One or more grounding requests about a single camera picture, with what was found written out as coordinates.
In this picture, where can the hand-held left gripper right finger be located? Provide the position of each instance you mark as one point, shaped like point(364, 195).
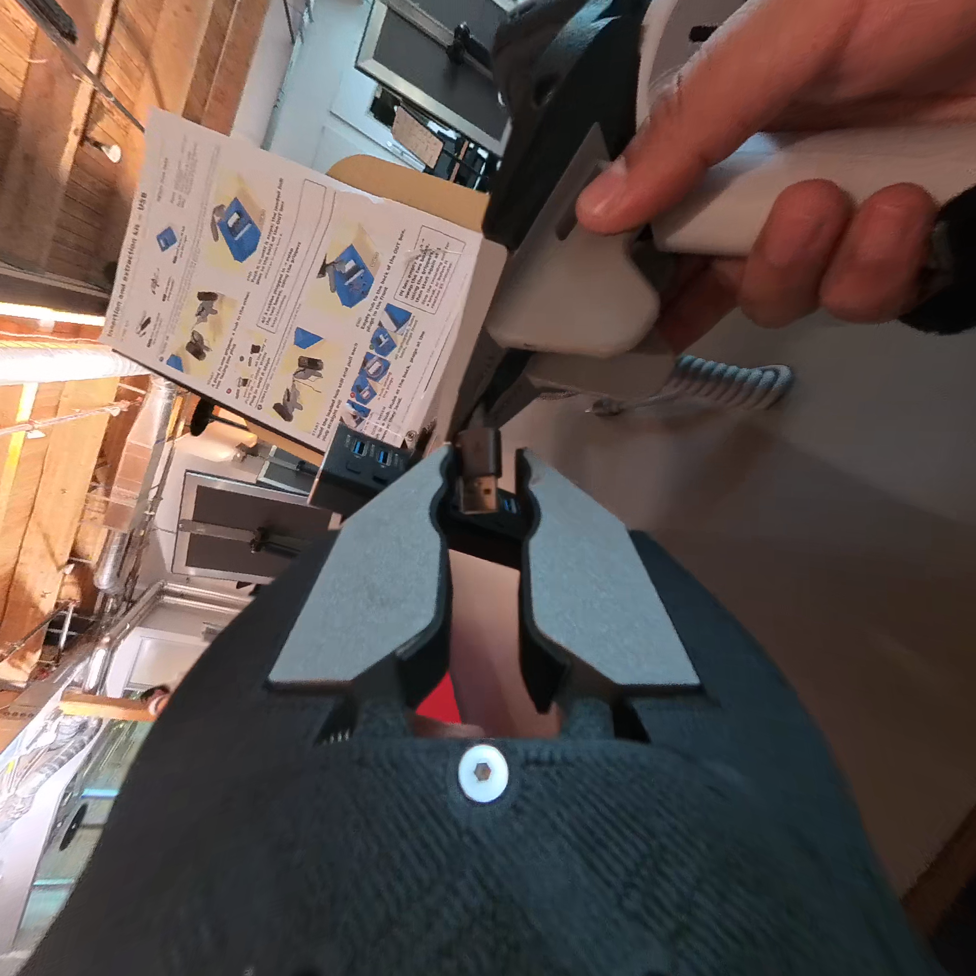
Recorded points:
point(602, 602)

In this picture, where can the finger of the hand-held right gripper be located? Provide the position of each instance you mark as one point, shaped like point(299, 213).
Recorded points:
point(579, 297)
point(602, 377)

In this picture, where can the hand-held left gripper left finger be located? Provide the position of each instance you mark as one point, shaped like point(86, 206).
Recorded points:
point(366, 602)

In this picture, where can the red plastic bin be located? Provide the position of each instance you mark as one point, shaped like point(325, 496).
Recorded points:
point(438, 701)

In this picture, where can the person's right hand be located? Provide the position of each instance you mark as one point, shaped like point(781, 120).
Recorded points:
point(800, 68)

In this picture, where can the black framed panel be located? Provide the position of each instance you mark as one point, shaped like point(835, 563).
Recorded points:
point(251, 526)
point(434, 61)

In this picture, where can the wooden instruction board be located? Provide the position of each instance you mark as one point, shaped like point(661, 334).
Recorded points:
point(305, 267)

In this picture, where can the silver ventilation duct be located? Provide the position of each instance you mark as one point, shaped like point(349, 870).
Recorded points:
point(133, 488)

